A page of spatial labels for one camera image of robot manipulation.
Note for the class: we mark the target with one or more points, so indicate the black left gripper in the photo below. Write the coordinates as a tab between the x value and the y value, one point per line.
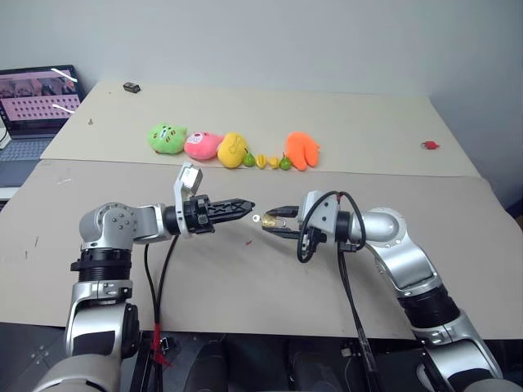
200	216

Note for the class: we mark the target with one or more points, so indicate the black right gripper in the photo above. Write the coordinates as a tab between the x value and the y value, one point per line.
312	239

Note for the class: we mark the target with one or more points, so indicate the brass padlock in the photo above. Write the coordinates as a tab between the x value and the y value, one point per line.
269	221

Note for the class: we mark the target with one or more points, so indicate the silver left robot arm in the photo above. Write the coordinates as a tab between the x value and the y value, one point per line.
106	228

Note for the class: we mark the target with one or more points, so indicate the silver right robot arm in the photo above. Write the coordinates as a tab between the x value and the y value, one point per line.
408	261

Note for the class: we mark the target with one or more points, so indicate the red padlock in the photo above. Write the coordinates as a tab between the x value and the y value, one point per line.
430	145

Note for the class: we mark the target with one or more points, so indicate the small green toy pear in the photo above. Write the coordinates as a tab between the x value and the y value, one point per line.
285	162
249	160

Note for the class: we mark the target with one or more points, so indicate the small yellow toy starfruit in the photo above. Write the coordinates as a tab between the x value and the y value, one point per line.
261	161

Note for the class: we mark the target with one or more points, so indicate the yellow plush toy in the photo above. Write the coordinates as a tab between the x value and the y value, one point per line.
232	150

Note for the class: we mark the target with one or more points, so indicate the small yellow toy fruit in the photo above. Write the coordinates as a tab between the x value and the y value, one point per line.
274	162

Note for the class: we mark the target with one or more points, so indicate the large cardboard sheet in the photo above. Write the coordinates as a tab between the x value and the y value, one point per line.
253	277

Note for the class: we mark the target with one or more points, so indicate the pink plush toy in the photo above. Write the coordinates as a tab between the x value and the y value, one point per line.
201	145

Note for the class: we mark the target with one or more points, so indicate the orange plush toy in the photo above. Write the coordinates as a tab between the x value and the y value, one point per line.
301	150

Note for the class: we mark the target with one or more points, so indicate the green plush toy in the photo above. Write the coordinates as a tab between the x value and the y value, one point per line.
166	139

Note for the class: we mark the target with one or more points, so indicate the smaller cardboard sheet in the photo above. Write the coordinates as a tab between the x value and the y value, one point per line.
347	122

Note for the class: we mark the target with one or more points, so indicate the small black box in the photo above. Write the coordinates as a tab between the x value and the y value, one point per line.
131	86

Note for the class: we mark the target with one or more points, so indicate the open laptop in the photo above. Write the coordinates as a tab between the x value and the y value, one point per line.
37	102

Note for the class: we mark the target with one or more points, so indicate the white object beside laptop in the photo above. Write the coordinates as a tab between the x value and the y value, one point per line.
4	139

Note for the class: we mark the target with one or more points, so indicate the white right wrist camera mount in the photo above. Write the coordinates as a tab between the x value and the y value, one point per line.
324	212

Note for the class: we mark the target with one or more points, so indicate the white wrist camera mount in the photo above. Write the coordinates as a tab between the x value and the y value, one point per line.
324	212
189	176

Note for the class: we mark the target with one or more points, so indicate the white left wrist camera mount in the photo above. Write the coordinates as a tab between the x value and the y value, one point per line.
189	176

